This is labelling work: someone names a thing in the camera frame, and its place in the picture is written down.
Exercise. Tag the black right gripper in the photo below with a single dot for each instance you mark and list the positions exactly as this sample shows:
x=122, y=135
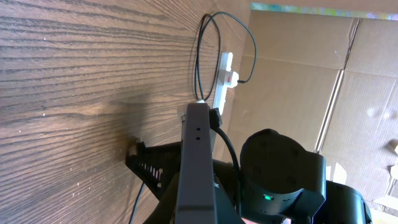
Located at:
x=158, y=167

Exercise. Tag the blue smartphone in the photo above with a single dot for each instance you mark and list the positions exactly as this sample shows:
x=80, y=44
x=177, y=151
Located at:
x=196, y=191

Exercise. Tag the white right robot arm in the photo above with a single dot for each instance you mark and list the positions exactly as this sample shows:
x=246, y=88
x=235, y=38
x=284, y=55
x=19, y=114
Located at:
x=273, y=179

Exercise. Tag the white power strip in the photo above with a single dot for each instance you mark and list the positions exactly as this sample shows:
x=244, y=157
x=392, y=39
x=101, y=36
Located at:
x=226, y=79

